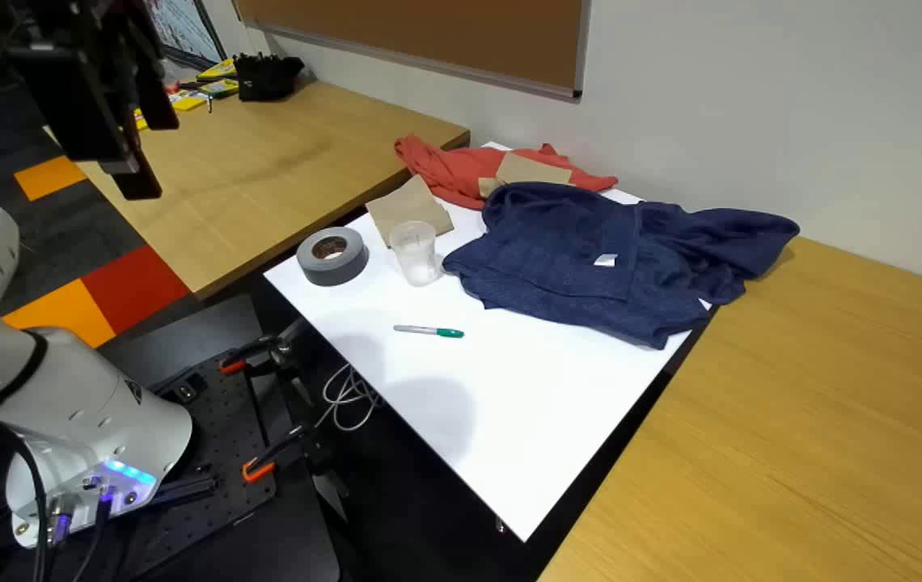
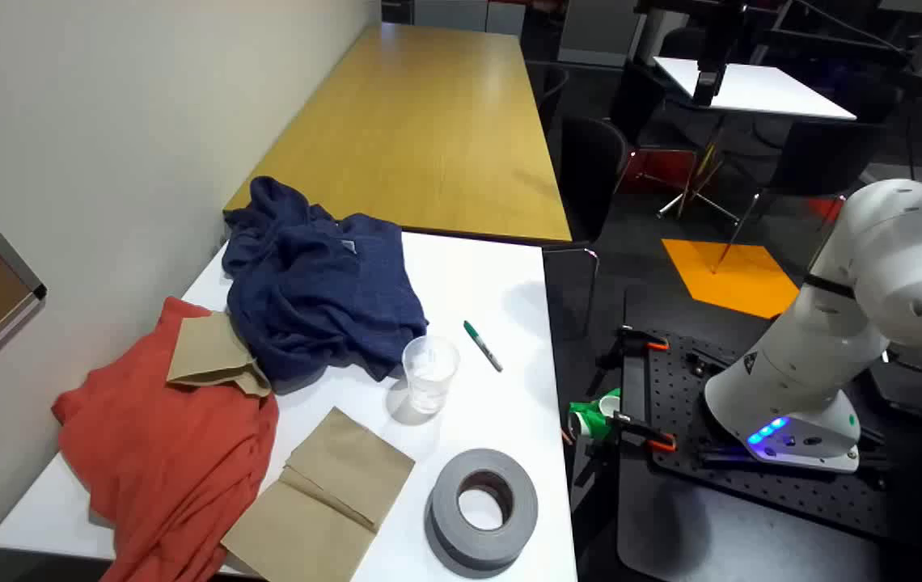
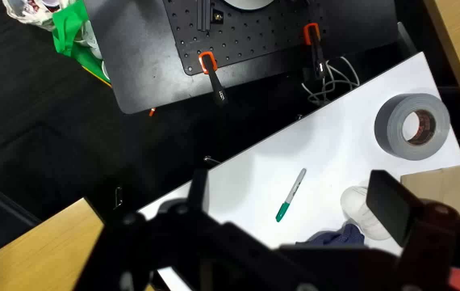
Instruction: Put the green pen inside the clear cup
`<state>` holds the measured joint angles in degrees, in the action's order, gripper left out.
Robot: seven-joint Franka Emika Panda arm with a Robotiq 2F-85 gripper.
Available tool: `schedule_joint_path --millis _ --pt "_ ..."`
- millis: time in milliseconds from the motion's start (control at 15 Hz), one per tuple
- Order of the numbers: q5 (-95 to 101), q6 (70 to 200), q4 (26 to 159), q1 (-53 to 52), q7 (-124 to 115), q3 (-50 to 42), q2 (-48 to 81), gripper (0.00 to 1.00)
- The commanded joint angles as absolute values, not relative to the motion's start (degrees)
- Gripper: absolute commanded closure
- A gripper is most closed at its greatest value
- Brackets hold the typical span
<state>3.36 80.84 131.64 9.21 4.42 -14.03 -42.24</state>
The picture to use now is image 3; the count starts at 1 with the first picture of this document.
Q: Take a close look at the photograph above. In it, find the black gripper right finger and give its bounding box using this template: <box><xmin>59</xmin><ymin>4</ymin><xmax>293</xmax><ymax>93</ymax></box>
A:
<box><xmin>366</xmin><ymin>170</ymin><xmax>422</xmax><ymax>248</ymax></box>

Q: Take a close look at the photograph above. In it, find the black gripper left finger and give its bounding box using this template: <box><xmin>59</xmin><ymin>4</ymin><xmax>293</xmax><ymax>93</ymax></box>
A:
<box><xmin>186</xmin><ymin>169</ymin><xmax>207</xmax><ymax>209</ymax></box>

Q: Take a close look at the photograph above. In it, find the green capped grey marker pen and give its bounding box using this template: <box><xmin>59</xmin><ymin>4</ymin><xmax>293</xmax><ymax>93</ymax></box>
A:
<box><xmin>274</xmin><ymin>169</ymin><xmax>306</xmax><ymax>224</ymax></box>

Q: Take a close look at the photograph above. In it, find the dark blue cloth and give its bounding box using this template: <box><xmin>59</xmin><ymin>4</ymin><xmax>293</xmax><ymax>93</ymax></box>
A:
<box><xmin>304</xmin><ymin>224</ymin><xmax>364</xmax><ymax>246</ymax></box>

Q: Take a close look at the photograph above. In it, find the brown cardboard piece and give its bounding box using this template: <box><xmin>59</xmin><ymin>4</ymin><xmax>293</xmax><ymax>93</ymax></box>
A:
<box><xmin>400</xmin><ymin>167</ymin><xmax>460</xmax><ymax>214</ymax></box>

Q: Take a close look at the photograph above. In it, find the orange black clamp near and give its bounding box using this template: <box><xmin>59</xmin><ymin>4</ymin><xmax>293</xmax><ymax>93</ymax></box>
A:
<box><xmin>198</xmin><ymin>51</ymin><xmax>227</xmax><ymax>104</ymax></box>

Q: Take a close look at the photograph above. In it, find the orange black clamp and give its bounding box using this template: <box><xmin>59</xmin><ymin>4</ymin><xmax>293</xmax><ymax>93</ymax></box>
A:
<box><xmin>303</xmin><ymin>22</ymin><xmax>325</xmax><ymax>81</ymax></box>
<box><xmin>198</xmin><ymin>51</ymin><xmax>227</xmax><ymax>104</ymax></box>

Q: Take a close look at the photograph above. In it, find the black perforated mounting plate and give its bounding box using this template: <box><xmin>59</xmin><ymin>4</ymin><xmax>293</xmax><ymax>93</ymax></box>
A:
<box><xmin>162</xmin><ymin>0</ymin><xmax>309</xmax><ymax>77</ymax></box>

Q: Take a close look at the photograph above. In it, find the light wooden side table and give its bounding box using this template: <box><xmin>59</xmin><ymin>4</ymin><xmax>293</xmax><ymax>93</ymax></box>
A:
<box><xmin>0</xmin><ymin>199</ymin><xmax>103</xmax><ymax>291</ymax></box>

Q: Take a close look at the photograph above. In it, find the orange black clamp far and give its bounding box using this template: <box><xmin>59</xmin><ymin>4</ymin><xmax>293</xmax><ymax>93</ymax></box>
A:
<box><xmin>303</xmin><ymin>22</ymin><xmax>325</xmax><ymax>81</ymax></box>

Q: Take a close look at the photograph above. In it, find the green plastic bag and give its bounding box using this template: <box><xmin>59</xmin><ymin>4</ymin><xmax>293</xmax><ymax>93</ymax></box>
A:
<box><xmin>51</xmin><ymin>0</ymin><xmax>111</xmax><ymax>86</ymax></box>

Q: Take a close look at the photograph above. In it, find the grey duct tape roll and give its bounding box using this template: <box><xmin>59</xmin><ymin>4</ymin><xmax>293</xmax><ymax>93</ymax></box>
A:
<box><xmin>374</xmin><ymin>94</ymin><xmax>450</xmax><ymax>161</ymax></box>

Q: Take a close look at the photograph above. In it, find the white cable bundle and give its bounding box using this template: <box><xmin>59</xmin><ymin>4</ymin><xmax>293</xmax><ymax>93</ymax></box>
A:
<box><xmin>298</xmin><ymin>54</ymin><xmax>361</xmax><ymax>107</ymax></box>

